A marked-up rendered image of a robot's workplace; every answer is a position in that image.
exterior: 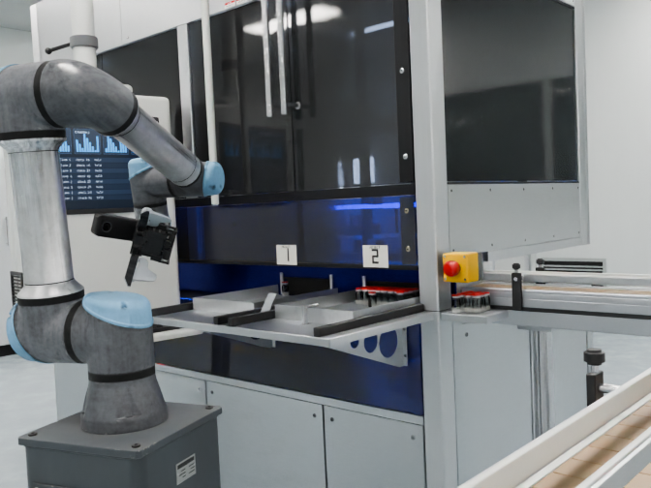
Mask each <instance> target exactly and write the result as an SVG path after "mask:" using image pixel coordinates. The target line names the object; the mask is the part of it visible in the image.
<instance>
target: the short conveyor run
mask: <svg viewBox="0 0 651 488"><path fill-rule="evenodd" d="M536 263H537V264H538V265H539V267H536V271H518V269H519V268H520V264H519V263H514V264H512V265H511V266H512V268H513V269H514V270H483V278H482V279H483V280H493V281H511V283H498V282H482V283H479V284H478V285H473V286H470V287H461V290H460V293H461V292H464V291H468V290H472V291H481V292H483V291H489V297H490V309H497V310H508V313H509V317H508V318H506V319H503V320H497V321H494V322H492V323H499V324H510V325H522V326H533V327H544V328H556V329H567V330H578V331H590V332H602V333H612V334H624V335H635V336H646V337H651V289H637V288H614V287H591V286H568V285H546V284H545V283H566V284H590V285H614V286H639V287H651V275H650V274H617V273H584V272H550V271H545V268H544V267H542V264H544V259H536ZM522 282H536V284H522Z"/></svg>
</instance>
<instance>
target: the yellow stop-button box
mask: <svg viewBox="0 0 651 488"><path fill-rule="evenodd" d="M449 260H455V261H457V262H458V264H459V266H460V271H459V273H458V275H456V276H454V277H449V276H447V275H446V274H445V273H444V281H445V282H455V283H470V282H475V281H480V280H482V261H481V252H464V251H457V252H451V253H444V254H443V267H444V264H445V262H447V261H449Z"/></svg>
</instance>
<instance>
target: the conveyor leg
mask: <svg viewBox="0 0 651 488"><path fill-rule="evenodd" d="M517 329H525V330H532V344H533V377H534V410H535V439H536V438H538V437H539V436H541V435H542V434H544V433H546V432H547V431H549V430H550V429H552V428H554V427H555V402H554V367H553V333H552V331H555V330H557V329H556V328H544V327H533V326H522V325H518V326H517Z"/></svg>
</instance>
